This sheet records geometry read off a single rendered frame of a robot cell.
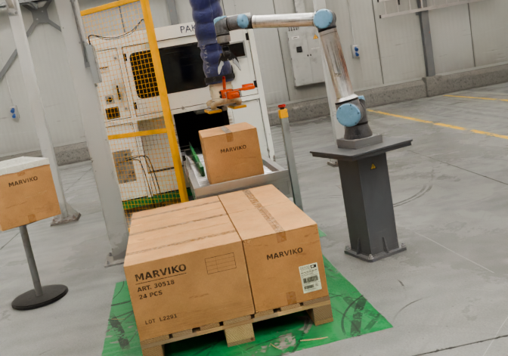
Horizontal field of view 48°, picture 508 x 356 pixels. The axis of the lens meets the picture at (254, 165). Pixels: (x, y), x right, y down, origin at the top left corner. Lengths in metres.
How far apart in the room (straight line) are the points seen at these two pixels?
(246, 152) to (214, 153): 0.24
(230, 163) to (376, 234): 1.16
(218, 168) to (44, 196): 1.21
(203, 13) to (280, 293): 2.21
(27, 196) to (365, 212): 2.25
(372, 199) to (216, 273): 1.35
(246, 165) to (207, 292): 1.46
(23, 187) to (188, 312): 1.64
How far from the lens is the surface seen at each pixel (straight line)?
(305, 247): 3.01
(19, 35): 7.05
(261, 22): 3.91
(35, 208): 4.18
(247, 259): 2.96
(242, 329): 3.09
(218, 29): 3.87
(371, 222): 3.90
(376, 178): 3.87
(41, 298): 4.50
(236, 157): 4.20
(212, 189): 4.14
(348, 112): 3.62
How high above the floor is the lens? 1.39
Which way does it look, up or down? 10 degrees down
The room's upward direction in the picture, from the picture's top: 10 degrees counter-clockwise
